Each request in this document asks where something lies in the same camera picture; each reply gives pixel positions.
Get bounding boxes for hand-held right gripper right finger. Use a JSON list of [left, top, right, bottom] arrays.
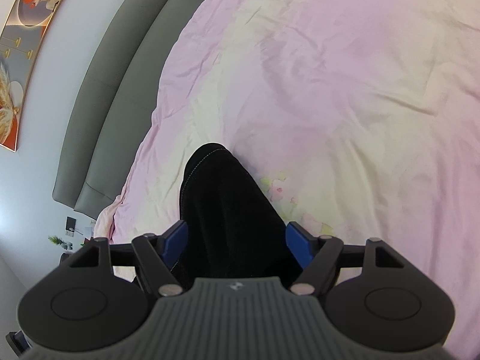
[[286, 222, 405, 296]]

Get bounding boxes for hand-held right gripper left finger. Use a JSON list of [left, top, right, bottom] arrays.
[[69, 220, 188, 297]]

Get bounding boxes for grey padded headboard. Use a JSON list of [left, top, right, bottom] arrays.
[[52, 0, 226, 222]]

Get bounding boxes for pink floral duvet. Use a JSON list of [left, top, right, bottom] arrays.
[[94, 0, 480, 289]]

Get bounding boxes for black pants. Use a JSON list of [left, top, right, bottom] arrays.
[[131, 142, 301, 289]]

